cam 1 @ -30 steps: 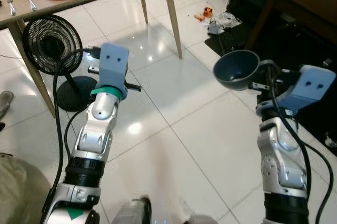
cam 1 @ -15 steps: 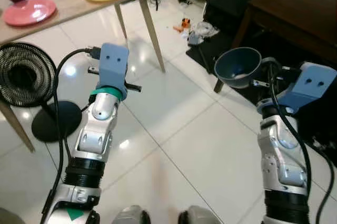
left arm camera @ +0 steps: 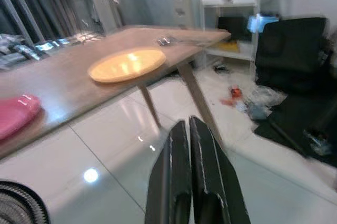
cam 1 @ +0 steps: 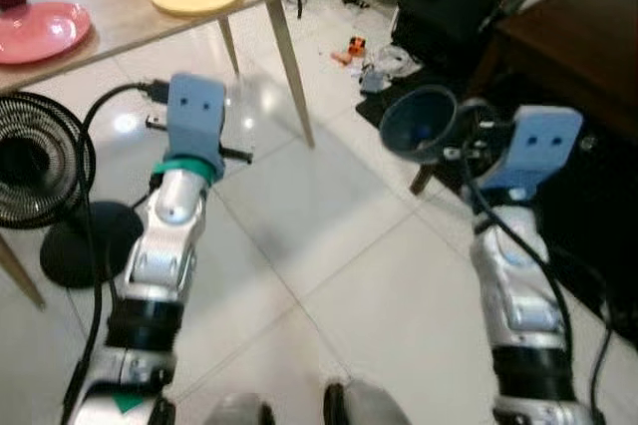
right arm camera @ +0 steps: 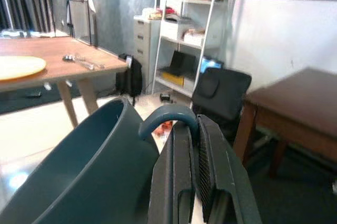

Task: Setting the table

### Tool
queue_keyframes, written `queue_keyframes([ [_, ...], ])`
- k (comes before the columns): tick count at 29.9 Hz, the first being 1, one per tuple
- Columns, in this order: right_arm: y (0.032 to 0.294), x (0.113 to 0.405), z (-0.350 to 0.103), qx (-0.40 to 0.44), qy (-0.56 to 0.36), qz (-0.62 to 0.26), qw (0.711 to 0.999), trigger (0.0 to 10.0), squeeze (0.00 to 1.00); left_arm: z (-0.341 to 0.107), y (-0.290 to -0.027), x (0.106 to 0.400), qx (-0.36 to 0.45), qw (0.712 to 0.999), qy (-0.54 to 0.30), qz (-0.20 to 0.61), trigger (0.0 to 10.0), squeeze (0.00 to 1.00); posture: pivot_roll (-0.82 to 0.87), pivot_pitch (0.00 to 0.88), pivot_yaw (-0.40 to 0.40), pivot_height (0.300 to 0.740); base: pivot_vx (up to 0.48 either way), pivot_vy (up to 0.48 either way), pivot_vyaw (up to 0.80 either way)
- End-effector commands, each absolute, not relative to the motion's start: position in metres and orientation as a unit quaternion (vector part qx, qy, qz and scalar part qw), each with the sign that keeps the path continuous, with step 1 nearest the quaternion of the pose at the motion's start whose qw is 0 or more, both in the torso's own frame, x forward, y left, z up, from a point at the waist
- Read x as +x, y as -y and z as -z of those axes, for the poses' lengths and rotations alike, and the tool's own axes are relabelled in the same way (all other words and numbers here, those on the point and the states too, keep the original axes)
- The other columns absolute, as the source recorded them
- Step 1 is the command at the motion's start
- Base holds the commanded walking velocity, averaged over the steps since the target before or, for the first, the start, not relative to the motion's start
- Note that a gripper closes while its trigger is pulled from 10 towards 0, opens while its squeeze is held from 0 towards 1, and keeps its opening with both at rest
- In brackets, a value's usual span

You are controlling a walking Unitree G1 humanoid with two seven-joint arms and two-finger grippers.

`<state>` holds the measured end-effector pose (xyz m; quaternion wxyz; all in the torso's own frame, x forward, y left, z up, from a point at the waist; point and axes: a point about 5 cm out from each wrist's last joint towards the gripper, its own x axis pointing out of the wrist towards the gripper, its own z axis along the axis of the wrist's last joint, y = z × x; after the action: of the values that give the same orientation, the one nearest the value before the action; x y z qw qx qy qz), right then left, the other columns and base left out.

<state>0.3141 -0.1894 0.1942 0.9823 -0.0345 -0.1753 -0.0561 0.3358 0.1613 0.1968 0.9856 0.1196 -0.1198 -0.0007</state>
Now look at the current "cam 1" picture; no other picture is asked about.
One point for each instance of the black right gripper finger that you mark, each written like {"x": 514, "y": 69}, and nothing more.
{"x": 459, "y": 151}

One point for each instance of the dark blue bowl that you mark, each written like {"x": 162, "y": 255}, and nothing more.
{"x": 414, "y": 131}

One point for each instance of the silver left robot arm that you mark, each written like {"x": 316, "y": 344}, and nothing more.
{"x": 164, "y": 235}

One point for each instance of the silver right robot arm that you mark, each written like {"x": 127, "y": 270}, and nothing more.
{"x": 523, "y": 305}

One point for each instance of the wooden table leg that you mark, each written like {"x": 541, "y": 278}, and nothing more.
{"x": 20, "y": 270}
{"x": 291, "y": 76}
{"x": 229, "y": 46}

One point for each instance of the clear plastic bag clutter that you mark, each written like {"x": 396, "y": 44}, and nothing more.
{"x": 389, "y": 66}

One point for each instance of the small orange object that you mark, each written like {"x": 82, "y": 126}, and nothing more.
{"x": 352, "y": 49}

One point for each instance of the black standing fan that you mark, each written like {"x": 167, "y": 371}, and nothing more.
{"x": 40, "y": 156}

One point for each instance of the pink round plate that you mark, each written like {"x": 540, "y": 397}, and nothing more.
{"x": 40, "y": 34}

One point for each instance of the grey left robot leg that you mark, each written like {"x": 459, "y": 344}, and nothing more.
{"x": 239, "y": 410}

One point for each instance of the grey robot leg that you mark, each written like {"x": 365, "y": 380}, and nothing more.
{"x": 364, "y": 405}
{"x": 239, "y": 410}

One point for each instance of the grey right robot leg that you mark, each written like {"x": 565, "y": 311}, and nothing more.
{"x": 364, "y": 405}

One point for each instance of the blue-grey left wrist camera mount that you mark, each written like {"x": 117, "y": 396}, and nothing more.
{"x": 194, "y": 121}

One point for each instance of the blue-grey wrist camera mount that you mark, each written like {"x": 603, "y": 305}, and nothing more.
{"x": 194, "y": 121}
{"x": 538, "y": 151}

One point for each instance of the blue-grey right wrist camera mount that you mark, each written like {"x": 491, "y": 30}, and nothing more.
{"x": 538, "y": 151}

